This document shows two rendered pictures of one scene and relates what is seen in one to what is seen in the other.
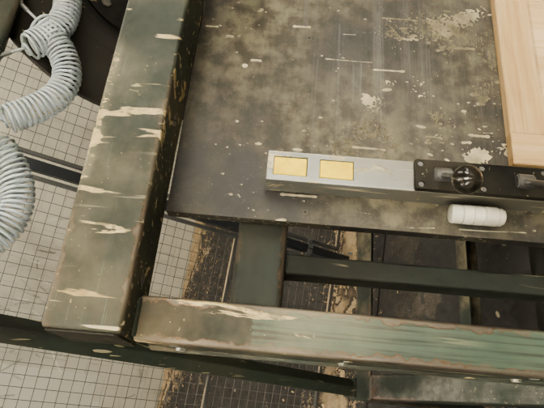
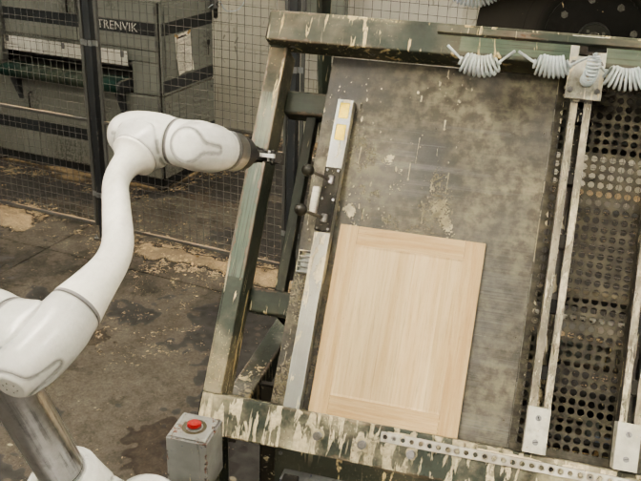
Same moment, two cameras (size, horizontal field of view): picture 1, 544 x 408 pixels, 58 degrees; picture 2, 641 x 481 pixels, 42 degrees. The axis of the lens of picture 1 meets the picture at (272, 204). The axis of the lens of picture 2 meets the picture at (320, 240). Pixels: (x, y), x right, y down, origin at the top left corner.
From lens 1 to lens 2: 214 cm
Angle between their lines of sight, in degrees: 37
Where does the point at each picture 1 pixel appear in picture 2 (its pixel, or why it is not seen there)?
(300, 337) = (263, 111)
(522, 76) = (394, 241)
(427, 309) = not seen: hidden behind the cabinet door
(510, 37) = (423, 240)
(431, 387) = not seen: hidden behind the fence
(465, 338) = (256, 177)
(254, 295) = (295, 101)
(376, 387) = not seen: hidden behind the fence
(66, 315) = (274, 18)
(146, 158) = (340, 40)
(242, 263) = (310, 95)
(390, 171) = (337, 157)
